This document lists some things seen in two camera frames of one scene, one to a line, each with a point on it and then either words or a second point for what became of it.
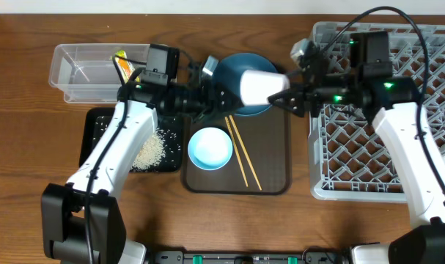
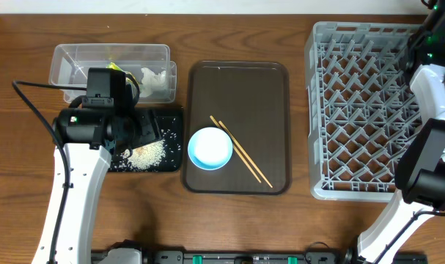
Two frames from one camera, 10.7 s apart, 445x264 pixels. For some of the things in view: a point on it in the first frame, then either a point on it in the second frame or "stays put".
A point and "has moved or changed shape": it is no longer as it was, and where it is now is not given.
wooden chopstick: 244,151 has moved or changed shape
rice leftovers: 152,154 stays put
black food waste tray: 164,153 stays put
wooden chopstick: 237,153 has moved or changed shape
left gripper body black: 195,103 → 138,130
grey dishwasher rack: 350,158 stays put
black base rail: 309,257 stays put
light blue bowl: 210,148 stays put
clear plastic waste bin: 87,72 stays put
